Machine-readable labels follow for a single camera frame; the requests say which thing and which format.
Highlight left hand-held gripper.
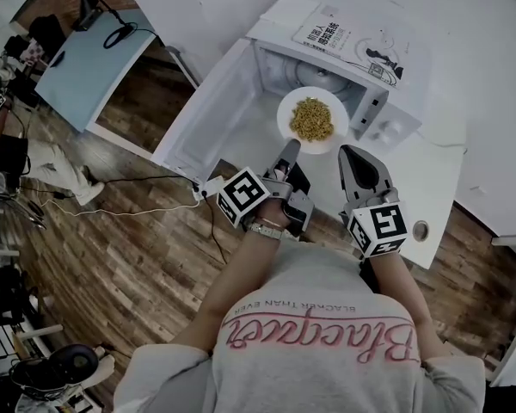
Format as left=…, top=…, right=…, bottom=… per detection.
left=216, top=138, right=316, bottom=238

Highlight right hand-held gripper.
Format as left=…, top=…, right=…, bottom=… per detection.
left=337, top=143, right=409, bottom=261

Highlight pile of yellow-brown noodles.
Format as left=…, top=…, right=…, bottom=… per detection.
left=289, top=96, right=335, bottom=142

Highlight white plate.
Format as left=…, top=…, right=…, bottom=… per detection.
left=276, top=86, right=350, bottom=156

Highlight white microwave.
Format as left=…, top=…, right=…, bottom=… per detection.
left=150, top=0, right=423, bottom=187

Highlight person's right forearm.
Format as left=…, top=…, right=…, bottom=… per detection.
left=367, top=251, right=446, bottom=361

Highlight person's left forearm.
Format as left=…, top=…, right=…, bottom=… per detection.
left=171, top=228, right=280, bottom=354

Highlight round microwave turntable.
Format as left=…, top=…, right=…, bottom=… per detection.
left=292, top=60, right=356, bottom=102

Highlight person's left hand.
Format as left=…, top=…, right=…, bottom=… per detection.
left=251, top=195, right=292, bottom=231

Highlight white desk with grommet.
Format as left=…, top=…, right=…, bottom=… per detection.
left=184, top=0, right=469, bottom=271

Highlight white power strip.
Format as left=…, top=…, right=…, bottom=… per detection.
left=192, top=176, right=224, bottom=201

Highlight white printed booklet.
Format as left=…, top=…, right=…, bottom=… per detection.
left=292, top=1, right=403, bottom=89

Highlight grey shirt pink lettering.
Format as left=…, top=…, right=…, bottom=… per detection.
left=114, top=238, right=487, bottom=413

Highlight light blue table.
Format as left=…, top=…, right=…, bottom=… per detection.
left=34, top=7, right=164, bottom=159

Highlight black office chair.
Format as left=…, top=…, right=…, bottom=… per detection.
left=28, top=15, right=68, bottom=53

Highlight white metal rack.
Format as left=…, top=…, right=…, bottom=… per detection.
left=0, top=230, right=65, bottom=361

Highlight black head-mounted device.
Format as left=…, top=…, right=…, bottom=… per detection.
left=9, top=344, right=100, bottom=402

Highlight silver bracelet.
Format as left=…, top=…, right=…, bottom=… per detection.
left=246, top=218, right=285, bottom=241

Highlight white cable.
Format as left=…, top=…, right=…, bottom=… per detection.
left=40, top=198, right=201, bottom=219

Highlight black coiled cable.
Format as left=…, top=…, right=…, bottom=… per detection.
left=102, top=22, right=160, bottom=50

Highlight black camera stand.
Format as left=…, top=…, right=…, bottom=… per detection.
left=71, top=0, right=126, bottom=32

